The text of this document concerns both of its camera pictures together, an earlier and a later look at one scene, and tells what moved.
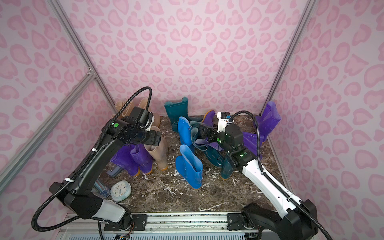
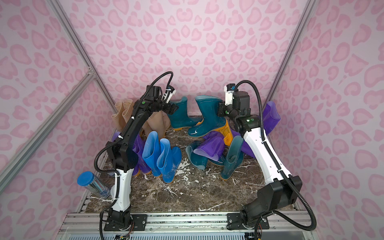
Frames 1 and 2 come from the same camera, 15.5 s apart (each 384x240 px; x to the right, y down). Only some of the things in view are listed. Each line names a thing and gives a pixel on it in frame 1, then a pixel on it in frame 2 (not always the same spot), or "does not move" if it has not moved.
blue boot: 185,131 -> 150,153
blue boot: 189,166 -> 169,159
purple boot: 269,119 does not move
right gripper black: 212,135 -> 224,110
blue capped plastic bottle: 100,188 does not move
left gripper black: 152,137 -> 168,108
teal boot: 215,156 -> 198,161
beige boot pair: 127,111 does not move
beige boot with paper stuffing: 159,152 -> 160,122
